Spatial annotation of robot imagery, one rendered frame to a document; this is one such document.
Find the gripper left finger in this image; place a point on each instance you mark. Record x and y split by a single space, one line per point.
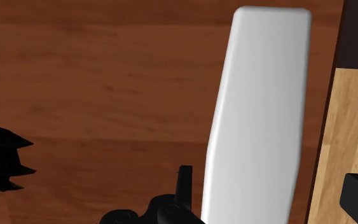
183 189

